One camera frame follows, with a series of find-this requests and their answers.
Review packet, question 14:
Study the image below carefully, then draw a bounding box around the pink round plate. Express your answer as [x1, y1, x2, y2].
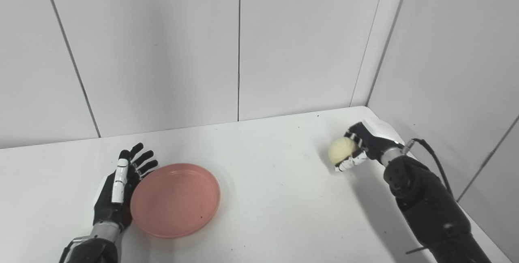
[130, 163, 221, 239]

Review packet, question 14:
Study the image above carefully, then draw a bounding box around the cream steamed bun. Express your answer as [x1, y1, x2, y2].
[328, 137, 359, 165]

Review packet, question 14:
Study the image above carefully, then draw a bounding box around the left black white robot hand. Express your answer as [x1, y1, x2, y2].
[92, 143, 159, 231]

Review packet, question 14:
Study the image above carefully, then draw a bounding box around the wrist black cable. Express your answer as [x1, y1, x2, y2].
[60, 236, 89, 263]
[405, 138, 455, 199]

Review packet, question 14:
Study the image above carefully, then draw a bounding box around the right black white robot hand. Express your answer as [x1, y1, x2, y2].
[334, 122, 404, 173]

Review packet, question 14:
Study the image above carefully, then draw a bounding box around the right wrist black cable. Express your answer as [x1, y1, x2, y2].
[405, 138, 455, 199]

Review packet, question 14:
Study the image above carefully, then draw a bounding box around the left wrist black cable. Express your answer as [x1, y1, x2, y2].
[60, 236, 89, 263]

